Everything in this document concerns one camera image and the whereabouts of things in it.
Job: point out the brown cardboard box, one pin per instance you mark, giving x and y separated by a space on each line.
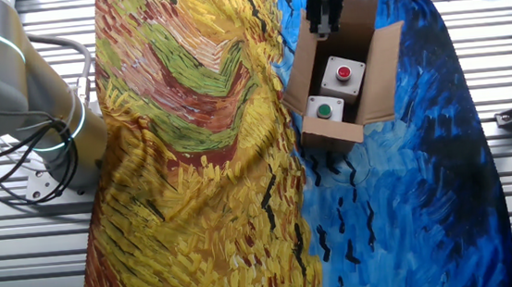
330 137

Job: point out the Van Gogh wheatfield print cloth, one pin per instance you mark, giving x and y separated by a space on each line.
195 190

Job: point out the white red-button switch box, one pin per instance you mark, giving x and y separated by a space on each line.
343 75

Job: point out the white push-button switch box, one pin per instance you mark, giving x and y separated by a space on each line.
324 109

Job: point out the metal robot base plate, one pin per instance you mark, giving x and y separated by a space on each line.
39 185

